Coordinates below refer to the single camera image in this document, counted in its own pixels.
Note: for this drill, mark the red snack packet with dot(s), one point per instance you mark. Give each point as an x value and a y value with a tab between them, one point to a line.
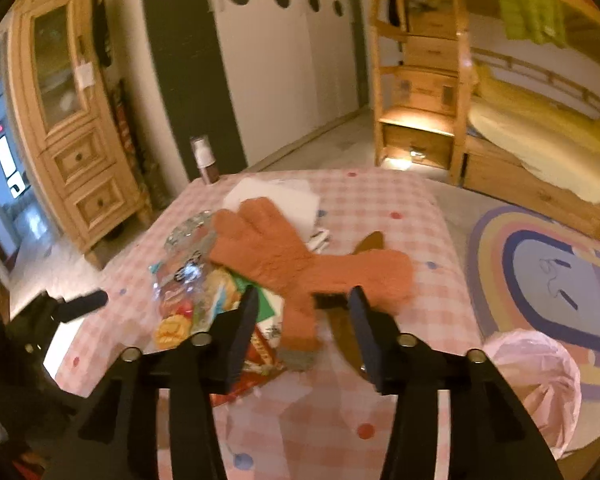
257	360

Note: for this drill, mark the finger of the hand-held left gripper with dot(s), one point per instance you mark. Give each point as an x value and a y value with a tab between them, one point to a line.
82	305

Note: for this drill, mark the yellow bed sheet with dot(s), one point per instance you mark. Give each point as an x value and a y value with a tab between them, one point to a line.
545	107

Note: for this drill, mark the white foam block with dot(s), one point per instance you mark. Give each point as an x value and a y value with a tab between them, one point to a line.
280	192

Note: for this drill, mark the leaning patterned boards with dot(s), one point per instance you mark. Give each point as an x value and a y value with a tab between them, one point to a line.
137	155

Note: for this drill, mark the green card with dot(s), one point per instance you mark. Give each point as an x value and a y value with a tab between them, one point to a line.
265	300

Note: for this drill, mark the wooden glass-door cabinet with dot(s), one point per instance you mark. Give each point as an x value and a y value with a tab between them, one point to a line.
80	160

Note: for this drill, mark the white wardrobe with round holes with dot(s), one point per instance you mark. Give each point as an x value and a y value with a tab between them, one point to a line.
280	70

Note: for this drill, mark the wooden stair drawers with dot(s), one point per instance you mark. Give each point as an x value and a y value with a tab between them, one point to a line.
425	85

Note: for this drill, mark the pink checkered tablecloth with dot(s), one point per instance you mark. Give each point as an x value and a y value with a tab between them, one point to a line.
320	420

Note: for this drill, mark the dark tall panel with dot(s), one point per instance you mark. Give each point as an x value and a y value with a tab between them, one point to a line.
190	60

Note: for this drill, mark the rainbow pattern rug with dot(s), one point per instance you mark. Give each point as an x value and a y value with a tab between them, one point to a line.
545	270

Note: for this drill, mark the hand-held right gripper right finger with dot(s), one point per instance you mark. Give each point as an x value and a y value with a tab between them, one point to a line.
364	340

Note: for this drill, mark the brown spray bottle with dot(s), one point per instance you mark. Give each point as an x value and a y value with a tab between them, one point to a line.
206	160

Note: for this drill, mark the green puffer jacket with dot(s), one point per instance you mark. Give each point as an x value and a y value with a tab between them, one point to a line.
527	0

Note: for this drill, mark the orange fuzzy glove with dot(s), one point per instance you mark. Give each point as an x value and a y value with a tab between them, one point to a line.
280	255

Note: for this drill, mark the white printed paper packet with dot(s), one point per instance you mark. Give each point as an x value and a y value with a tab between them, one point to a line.
320	240

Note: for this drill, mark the wooden bunk bed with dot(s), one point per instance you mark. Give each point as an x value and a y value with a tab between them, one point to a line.
530	187

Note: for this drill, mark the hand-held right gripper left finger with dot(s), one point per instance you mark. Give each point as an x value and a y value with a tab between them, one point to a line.
245	332

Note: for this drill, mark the white paper note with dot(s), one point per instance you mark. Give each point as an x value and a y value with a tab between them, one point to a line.
85	76

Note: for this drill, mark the cream blanket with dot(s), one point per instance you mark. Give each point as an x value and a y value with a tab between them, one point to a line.
540	150

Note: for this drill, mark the colourful clear snack bag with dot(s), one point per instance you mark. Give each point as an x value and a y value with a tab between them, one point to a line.
190	300

